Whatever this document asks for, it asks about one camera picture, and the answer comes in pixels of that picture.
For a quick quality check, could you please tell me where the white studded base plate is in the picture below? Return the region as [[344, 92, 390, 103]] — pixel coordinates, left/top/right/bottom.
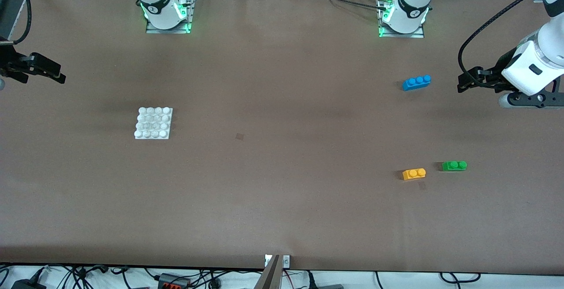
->
[[134, 107, 174, 141]]

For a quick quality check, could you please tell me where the blue three-stud block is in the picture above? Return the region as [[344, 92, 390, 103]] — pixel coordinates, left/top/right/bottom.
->
[[402, 75, 432, 92]]

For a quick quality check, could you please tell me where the black orange connector block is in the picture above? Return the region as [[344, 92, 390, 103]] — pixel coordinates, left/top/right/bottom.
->
[[156, 273, 191, 289]]

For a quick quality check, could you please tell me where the black power adapter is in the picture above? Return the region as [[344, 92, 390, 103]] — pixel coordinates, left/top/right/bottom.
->
[[11, 267, 48, 289]]

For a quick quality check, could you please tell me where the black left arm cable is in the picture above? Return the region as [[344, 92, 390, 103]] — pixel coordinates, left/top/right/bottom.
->
[[458, 0, 557, 78]]

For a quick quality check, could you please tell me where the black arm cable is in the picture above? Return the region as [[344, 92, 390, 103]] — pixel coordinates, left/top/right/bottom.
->
[[458, 0, 557, 78], [12, 0, 32, 45]]

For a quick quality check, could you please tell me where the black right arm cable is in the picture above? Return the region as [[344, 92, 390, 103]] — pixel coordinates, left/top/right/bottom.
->
[[12, 0, 32, 45]]

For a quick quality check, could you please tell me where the looped black cable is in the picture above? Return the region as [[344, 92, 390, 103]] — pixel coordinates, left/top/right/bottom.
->
[[440, 272, 482, 283]]

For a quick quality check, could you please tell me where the brown wedge-shaped camera support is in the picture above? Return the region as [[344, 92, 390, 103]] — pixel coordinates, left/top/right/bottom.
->
[[254, 254, 282, 289]]

